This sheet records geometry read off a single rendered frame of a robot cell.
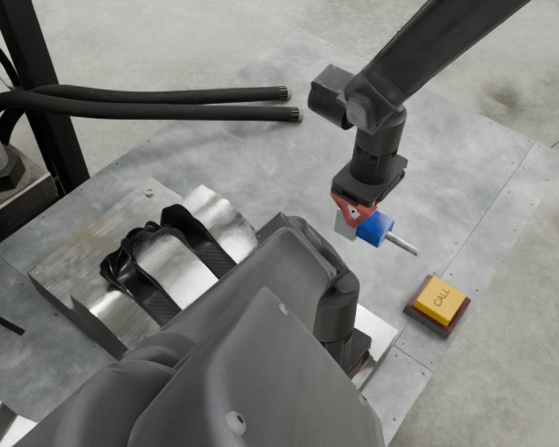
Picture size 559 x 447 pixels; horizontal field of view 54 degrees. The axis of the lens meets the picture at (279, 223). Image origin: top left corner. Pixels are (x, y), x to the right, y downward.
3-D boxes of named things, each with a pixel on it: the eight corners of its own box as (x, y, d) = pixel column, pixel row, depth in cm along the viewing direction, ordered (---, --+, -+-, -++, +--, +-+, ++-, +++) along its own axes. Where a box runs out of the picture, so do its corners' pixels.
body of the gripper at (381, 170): (328, 189, 76) (334, 150, 70) (368, 149, 81) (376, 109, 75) (369, 212, 73) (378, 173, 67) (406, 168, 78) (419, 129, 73)
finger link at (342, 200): (324, 223, 82) (330, 181, 75) (350, 196, 86) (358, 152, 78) (362, 247, 80) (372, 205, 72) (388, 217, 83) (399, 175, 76)
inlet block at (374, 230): (422, 253, 84) (431, 231, 79) (406, 274, 81) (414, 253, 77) (350, 211, 88) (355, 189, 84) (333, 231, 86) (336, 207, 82)
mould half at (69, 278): (386, 356, 85) (405, 315, 74) (283, 503, 72) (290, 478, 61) (154, 198, 102) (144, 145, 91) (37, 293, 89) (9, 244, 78)
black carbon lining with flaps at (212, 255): (337, 342, 78) (347, 309, 71) (267, 433, 70) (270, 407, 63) (162, 219, 90) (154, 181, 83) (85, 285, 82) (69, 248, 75)
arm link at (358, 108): (368, 108, 59) (416, 58, 62) (289, 64, 64) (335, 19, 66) (368, 169, 70) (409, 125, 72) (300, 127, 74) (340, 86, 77)
